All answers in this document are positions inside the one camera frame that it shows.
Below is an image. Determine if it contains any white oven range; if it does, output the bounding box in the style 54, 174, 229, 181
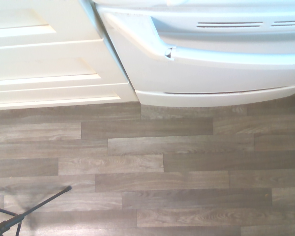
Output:
79, 0, 295, 108

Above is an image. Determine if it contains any white oven bottom drawer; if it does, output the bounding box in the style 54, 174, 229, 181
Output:
98, 11, 295, 108

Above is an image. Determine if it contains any white oven door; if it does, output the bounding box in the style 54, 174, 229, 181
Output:
92, 0, 295, 19

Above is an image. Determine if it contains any cream kitchen cabinet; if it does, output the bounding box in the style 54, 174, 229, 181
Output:
0, 0, 139, 111

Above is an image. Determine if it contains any black tripod leg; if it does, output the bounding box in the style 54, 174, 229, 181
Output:
0, 185, 72, 236

